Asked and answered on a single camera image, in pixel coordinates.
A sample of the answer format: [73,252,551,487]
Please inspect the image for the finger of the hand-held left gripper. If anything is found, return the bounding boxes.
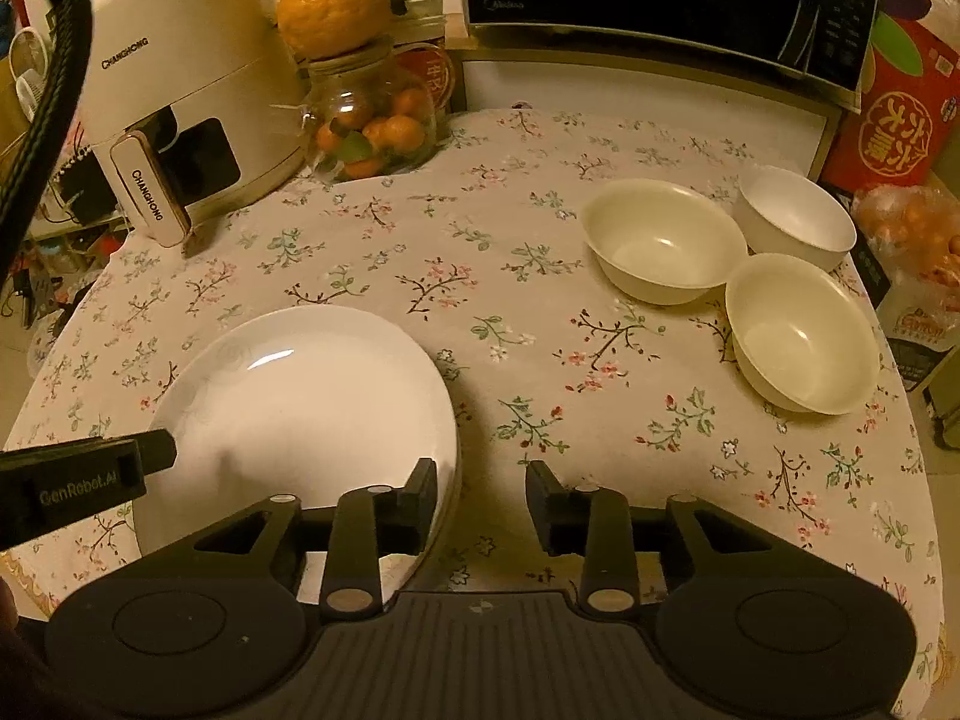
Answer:
[139,429,179,475]

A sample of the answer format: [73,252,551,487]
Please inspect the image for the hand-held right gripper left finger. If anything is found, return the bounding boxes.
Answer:
[191,456,440,614]

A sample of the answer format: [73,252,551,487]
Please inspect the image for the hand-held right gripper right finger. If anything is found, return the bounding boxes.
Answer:
[523,459,782,614]

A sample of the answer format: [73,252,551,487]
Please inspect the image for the white plate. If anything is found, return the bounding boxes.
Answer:
[139,305,460,578]

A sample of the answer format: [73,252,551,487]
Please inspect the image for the cream bowl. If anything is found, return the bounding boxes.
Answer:
[724,253,882,416]
[581,178,749,307]

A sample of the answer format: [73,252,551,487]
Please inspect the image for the white bowl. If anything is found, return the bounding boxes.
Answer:
[735,167,858,273]

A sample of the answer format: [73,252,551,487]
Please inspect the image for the floral tablecloth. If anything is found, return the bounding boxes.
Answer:
[0,109,942,720]

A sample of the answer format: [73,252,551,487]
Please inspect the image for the glass jar of small oranges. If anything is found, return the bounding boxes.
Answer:
[300,41,438,182]

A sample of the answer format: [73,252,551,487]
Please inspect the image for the white air fryer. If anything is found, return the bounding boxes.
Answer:
[75,0,308,248]

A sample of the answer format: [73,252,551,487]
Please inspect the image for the white labelled food package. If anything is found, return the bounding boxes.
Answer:
[874,281,960,395]

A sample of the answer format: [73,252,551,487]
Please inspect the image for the glass mug with red label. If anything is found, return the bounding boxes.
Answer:
[394,41,451,140]

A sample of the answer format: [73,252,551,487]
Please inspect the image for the plastic bag of oranges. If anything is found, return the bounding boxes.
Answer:
[851,184,960,301]

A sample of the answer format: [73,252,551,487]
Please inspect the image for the large leafy orange citrus fruit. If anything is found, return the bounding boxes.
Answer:
[276,0,410,61]

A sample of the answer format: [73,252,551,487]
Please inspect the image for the red gift box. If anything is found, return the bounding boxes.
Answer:
[821,0,960,192]

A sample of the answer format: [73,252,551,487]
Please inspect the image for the black strap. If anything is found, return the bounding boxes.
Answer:
[0,0,95,271]

